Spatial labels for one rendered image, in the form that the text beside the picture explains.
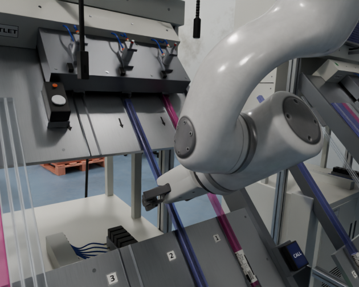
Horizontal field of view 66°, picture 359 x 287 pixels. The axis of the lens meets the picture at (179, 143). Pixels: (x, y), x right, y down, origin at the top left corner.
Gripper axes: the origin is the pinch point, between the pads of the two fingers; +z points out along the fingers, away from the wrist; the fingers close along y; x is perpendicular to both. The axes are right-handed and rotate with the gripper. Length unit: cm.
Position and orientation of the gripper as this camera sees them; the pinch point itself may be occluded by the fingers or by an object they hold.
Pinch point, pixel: (167, 197)
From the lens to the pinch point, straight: 55.7
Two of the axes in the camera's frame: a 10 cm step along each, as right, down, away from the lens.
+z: -5.0, 4.2, 7.6
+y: -8.1, 0.8, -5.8
